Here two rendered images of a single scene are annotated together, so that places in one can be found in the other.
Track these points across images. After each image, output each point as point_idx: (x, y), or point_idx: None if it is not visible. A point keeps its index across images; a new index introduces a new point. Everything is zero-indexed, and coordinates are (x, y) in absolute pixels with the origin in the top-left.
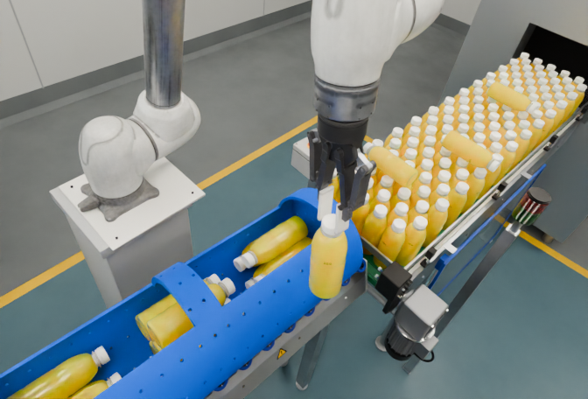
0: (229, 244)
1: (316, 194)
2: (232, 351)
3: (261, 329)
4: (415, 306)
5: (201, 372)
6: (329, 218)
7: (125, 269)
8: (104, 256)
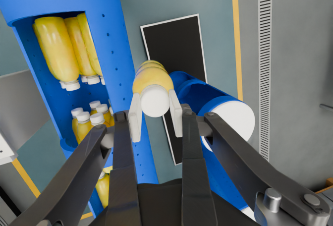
0: (47, 89)
1: None
2: (143, 131)
3: None
4: None
5: (146, 150)
6: (148, 104)
7: (25, 131)
8: (16, 155)
